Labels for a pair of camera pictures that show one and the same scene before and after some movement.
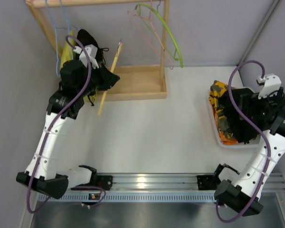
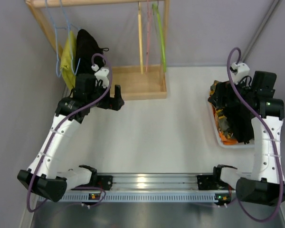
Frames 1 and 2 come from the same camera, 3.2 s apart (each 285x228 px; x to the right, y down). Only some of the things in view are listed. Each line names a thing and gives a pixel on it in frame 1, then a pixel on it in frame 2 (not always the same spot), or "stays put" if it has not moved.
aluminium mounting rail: (180, 181) stays put
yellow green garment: (70, 54) stays put
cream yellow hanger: (113, 66) → (140, 38)
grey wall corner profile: (273, 6) stays put
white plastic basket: (237, 145) stays put
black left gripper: (104, 77) → (112, 102)
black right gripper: (239, 118) → (220, 99)
